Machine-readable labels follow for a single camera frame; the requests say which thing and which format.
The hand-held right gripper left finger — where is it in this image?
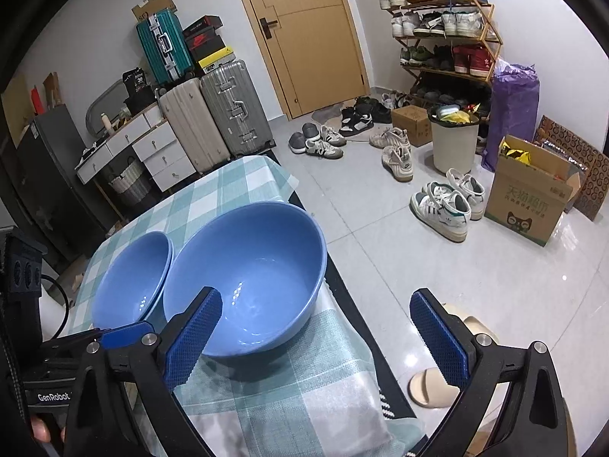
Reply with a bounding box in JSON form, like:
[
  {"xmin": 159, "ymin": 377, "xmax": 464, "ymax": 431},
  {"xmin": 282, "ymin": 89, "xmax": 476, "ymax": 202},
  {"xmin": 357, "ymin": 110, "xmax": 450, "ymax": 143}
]
[{"xmin": 64, "ymin": 287, "xmax": 223, "ymax": 457}]

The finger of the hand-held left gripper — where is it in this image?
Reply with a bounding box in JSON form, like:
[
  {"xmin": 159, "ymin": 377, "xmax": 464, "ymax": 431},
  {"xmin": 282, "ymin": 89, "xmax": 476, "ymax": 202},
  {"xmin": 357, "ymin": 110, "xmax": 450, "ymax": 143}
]
[{"xmin": 43, "ymin": 322, "xmax": 155, "ymax": 358}]

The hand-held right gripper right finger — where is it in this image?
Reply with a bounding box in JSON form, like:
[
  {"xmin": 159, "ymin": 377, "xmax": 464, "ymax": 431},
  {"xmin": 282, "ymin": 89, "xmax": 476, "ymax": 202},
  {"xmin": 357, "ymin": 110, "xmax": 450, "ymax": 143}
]
[{"xmin": 410, "ymin": 288, "xmax": 579, "ymax": 457}]

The person's left hand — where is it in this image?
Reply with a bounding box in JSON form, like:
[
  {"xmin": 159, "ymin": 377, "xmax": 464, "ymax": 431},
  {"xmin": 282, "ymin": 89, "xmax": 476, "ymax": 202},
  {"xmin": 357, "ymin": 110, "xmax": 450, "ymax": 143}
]
[{"xmin": 29, "ymin": 415, "xmax": 67, "ymax": 443}]

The beige slide sandal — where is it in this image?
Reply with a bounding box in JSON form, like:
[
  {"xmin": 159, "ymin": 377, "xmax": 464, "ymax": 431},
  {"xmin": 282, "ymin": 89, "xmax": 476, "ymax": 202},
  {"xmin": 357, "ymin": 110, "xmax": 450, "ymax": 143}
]
[
  {"xmin": 442, "ymin": 302, "xmax": 500, "ymax": 344},
  {"xmin": 409, "ymin": 366, "xmax": 461, "ymax": 409}
]

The white green sneaker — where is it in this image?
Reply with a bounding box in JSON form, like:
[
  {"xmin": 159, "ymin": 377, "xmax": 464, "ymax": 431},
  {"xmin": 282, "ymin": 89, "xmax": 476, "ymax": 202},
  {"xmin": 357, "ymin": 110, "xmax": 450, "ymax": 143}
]
[
  {"xmin": 410, "ymin": 189, "xmax": 472, "ymax": 243},
  {"xmin": 446, "ymin": 168, "xmax": 486, "ymax": 221}
]

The grey wicker basket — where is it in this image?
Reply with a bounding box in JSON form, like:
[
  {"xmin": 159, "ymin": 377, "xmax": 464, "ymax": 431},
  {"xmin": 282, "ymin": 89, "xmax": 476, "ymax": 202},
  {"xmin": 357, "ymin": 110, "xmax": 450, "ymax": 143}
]
[{"xmin": 107, "ymin": 159, "xmax": 153, "ymax": 208}]

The green printed cardboard box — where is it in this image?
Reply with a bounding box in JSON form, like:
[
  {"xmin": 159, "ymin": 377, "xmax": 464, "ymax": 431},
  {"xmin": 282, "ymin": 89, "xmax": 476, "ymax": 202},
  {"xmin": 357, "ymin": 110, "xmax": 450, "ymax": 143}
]
[{"xmin": 484, "ymin": 134, "xmax": 582, "ymax": 248}]

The dark grey refrigerator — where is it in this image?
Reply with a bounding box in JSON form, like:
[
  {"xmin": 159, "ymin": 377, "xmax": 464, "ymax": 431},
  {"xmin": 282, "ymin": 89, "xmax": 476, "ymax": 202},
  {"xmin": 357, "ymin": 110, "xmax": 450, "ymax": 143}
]
[{"xmin": 14, "ymin": 105, "xmax": 120, "ymax": 260}]

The white chunky sneaker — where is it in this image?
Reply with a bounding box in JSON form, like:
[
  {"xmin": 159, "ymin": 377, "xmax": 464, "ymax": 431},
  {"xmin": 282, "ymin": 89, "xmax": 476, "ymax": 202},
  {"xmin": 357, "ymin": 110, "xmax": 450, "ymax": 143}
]
[
  {"xmin": 370, "ymin": 127, "xmax": 411, "ymax": 151},
  {"xmin": 381, "ymin": 145, "xmax": 414, "ymax": 182}
]

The white drawer desk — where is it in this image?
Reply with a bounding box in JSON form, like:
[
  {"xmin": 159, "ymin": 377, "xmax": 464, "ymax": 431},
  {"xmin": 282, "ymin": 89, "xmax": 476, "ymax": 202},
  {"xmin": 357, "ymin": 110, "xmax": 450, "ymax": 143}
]
[{"xmin": 76, "ymin": 105, "xmax": 197, "ymax": 192}]

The white trash bin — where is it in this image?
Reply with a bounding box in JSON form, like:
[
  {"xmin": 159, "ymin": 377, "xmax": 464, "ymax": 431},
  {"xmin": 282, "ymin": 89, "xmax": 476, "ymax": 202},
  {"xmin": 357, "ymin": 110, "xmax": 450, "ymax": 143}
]
[{"xmin": 427, "ymin": 106, "xmax": 480, "ymax": 175}]

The small brown cardboard box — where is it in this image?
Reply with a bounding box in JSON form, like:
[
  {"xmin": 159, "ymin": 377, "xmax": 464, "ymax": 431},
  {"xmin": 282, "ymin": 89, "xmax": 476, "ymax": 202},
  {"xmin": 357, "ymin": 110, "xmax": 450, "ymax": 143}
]
[{"xmin": 391, "ymin": 105, "xmax": 434, "ymax": 148}]

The beige suitcase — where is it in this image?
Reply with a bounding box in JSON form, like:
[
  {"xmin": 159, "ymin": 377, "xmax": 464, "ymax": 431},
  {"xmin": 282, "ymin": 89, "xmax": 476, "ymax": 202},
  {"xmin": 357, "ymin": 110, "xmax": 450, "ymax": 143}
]
[{"xmin": 159, "ymin": 78, "xmax": 229, "ymax": 173}]

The white black striped sneaker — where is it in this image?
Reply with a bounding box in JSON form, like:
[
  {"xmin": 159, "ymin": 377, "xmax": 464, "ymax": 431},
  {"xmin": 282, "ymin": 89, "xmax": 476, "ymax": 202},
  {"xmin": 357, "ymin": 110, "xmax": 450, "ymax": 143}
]
[
  {"xmin": 304, "ymin": 140, "xmax": 344, "ymax": 159},
  {"xmin": 320, "ymin": 125, "xmax": 346, "ymax": 147}
]

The brown patterned cardboard panel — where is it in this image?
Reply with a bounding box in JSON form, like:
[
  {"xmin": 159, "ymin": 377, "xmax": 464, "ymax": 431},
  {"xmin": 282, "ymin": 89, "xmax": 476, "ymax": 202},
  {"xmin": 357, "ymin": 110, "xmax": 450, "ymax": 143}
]
[{"xmin": 533, "ymin": 115, "xmax": 609, "ymax": 223}]

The oval mirror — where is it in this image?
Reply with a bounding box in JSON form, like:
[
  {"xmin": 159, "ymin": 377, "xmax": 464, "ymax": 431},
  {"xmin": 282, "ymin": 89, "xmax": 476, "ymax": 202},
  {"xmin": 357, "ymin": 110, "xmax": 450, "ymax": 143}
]
[{"xmin": 86, "ymin": 81, "xmax": 127, "ymax": 130}]

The purple plastic bag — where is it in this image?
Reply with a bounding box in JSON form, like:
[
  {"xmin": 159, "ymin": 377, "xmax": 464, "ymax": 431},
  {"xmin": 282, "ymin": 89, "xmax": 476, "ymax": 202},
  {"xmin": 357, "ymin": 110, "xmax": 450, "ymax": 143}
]
[{"xmin": 480, "ymin": 61, "xmax": 542, "ymax": 173}]

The silver suitcase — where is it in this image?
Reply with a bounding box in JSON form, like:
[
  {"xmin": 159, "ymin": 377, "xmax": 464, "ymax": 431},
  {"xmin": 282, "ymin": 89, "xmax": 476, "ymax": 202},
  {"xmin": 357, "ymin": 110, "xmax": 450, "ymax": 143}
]
[{"xmin": 200, "ymin": 60, "xmax": 277, "ymax": 155}]

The pile of dark shoes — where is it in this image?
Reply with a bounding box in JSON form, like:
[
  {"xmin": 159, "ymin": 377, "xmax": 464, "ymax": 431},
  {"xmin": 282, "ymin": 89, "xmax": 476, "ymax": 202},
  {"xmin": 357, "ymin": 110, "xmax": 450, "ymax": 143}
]
[{"xmin": 354, "ymin": 93, "xmax": 415, "ymax": 123}]

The black bag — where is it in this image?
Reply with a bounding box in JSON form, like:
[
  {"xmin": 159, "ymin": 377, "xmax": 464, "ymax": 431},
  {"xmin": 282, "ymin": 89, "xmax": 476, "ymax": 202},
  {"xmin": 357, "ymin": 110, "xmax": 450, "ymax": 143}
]
[{"xmin": 123, "ymin": 69, "xmax": 158, "ymax": 110}]

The grey doormat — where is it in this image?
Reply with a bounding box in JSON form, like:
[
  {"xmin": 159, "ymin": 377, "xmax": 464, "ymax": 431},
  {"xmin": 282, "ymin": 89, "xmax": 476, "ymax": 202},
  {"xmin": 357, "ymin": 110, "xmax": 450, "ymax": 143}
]
[{"xmin": 311, "ymin": 105, "xmax": 344, "ymax": 125}]

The cardboard sheet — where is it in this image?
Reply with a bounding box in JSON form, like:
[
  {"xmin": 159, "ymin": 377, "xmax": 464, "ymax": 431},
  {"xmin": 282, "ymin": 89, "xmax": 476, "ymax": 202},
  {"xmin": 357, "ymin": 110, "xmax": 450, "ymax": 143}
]
[{"xmin": 2, "ymin": 76, "xmax": 36, "ymax": 149}]

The black yellow shoe box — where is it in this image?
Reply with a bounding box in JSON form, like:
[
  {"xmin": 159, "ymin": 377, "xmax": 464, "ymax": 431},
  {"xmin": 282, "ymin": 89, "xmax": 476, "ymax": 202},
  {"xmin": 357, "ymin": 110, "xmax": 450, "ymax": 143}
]
[{"xmin": 195, "ymin": 46, "xmax": 236, "ymax": 70}]

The teal suitcase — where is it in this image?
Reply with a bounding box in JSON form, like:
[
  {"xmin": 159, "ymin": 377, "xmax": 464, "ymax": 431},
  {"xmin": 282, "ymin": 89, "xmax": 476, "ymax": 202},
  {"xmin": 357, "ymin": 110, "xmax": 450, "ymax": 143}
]
[{"xmin": 137, "ymin": 10, "xmax": 193, "ymax": 89}]

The wooden shoe rack with shoes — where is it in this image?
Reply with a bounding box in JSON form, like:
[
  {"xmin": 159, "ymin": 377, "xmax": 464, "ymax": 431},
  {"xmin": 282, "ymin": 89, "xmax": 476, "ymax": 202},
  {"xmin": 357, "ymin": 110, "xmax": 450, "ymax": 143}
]
[{"xmin": 379, "ymin": 0, "xmax": 496, "ymax": 105}]

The wooden door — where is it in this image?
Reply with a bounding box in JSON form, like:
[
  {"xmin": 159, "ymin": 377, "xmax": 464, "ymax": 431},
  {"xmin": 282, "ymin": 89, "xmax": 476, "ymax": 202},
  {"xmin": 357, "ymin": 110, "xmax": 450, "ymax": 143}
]
[{"xmin": 228, "ymin": 0, "xmax": 370, "ymax": 121}]

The open cardboard box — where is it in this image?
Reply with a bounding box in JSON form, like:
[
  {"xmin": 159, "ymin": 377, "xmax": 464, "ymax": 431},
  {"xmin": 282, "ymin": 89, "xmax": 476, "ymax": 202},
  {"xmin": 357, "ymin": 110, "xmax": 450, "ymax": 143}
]
[{"xmin": 132, "ymin": 0, "xmax": 178, "ymax": 23}]

